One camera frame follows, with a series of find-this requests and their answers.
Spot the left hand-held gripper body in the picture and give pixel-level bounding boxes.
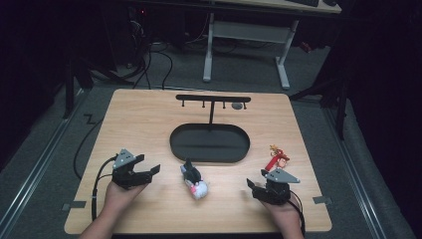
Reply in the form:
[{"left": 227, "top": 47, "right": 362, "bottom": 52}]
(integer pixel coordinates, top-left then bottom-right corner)
[{"left": 110, "top": 147, "right": 153, "bottom": 191}]

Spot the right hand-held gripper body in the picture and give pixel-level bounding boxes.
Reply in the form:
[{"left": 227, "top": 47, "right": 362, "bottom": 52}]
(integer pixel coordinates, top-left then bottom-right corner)
[{"left": 253, "top": 167, "right": 302, "bottom": 206}]

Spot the red figure keychain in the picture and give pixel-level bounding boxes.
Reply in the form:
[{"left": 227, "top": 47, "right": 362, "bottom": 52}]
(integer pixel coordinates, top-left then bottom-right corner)
[{"left": 263, "top": 143, "right": 291, "bottom": 173}]

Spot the grey white plush keychain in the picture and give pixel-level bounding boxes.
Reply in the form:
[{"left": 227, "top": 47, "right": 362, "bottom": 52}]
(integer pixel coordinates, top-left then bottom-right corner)
[{"left": 179, "top": 157, "right": 209, "bottom": 201}]

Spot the black key rack with tray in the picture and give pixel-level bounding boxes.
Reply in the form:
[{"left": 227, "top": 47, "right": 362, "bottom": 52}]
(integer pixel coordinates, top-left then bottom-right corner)
[{"left": 169, "top": 94, "right": 252, "bottom": 164}]

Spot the person's right hand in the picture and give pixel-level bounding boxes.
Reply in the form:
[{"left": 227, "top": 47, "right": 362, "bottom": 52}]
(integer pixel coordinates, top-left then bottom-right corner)
[{"left": 260, "top": 197, "right": 303, "bottom": 227}]

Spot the person's left hand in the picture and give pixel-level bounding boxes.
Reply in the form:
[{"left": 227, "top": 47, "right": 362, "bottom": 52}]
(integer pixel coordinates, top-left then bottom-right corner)
[{"left": 103, "top": 180, "right": 148, "bottom": 214}]

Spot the black metal stand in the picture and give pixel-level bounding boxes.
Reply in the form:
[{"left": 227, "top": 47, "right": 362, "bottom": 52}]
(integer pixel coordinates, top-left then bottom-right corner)
[
  {"left": 62, "top": 56, "right": 134, "bottom": 120},
  {"left": 288, "top": 76, "right": 350, "bottom": 140}
]

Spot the black keyboard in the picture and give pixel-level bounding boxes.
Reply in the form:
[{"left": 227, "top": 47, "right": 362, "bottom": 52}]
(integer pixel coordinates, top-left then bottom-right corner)
[{"left": 287, "top": 0, "right": 320, "bottom": 8}]

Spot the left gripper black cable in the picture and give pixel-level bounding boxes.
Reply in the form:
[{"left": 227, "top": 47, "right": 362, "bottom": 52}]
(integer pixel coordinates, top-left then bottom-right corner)
[{"left": 91, "top": 153, "right": 118, "bottom": 222}]

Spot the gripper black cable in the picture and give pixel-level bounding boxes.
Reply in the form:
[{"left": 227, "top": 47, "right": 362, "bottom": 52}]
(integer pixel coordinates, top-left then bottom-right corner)
[
  {"left": 91, "top": 153, "right": 118, "bottom": 222},
  {"left": 287, "top": 189, "right": 307, "bottom": 237}
]

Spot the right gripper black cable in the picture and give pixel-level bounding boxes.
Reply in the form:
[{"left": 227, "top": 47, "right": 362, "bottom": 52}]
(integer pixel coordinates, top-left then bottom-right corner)
[{"left": 287, "top": 189, "right": 307, "bottom": 237}]

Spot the black floor cable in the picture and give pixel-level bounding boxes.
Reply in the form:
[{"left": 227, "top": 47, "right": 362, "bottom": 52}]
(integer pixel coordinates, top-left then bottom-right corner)
[{"left": 73, "top": 116, "right": 105, "bottom": 181}]

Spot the metal floor rail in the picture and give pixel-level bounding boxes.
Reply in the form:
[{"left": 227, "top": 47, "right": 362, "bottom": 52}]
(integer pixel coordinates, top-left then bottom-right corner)
[
  {"left": 0, "top": 89, "right": 88, "bottom": 239},
  {"left": 322, "top": 106, "right": 388, "bottom": 239}
]

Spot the bundle of black cables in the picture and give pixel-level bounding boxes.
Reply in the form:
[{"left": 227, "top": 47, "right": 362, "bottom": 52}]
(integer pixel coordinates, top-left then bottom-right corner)
[{"left": 130, "top": 41, "right": 174, "bottom": 91}]

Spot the white frame desk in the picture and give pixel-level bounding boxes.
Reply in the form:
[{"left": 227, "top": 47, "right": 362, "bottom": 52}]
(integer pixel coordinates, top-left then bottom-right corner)
[{"left": 202, "top": 0, "right": 342, "bottom": 91}]

